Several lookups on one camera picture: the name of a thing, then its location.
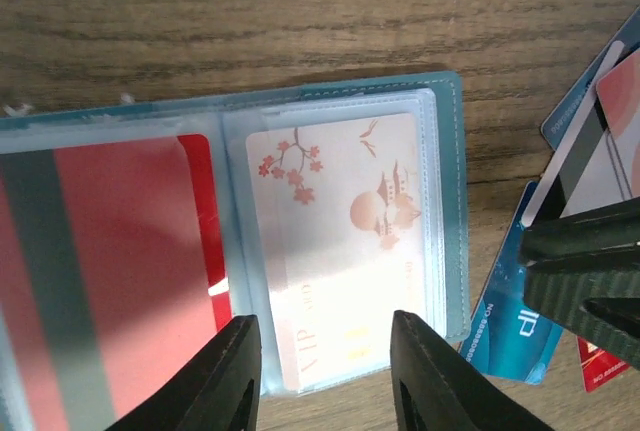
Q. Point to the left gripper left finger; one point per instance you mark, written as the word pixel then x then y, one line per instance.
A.
pixel 218 389

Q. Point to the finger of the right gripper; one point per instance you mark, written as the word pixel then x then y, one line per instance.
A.
pixel 607 237
pixel 600 306

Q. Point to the white card with red logo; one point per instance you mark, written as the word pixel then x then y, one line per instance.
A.
pixel 339 211

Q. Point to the white card with black stripe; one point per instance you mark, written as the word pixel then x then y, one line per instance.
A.
pixel 573 152

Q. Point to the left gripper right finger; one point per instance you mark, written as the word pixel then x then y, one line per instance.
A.
pixel 434 388

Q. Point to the large red card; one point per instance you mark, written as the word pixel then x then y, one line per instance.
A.
pixel 107 255

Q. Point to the teal leather card holder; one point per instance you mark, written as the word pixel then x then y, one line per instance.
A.
pixel 434 99

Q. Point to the blue credit card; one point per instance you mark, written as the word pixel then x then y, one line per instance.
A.
pixel 508 340

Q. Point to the dark red credit card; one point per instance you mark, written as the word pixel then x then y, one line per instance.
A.
pixel 597 365

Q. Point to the dark grey credit card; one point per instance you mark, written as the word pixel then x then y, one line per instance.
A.
pixel 555 125

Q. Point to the white card with red circle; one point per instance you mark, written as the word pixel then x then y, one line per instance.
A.
pixel 612 173

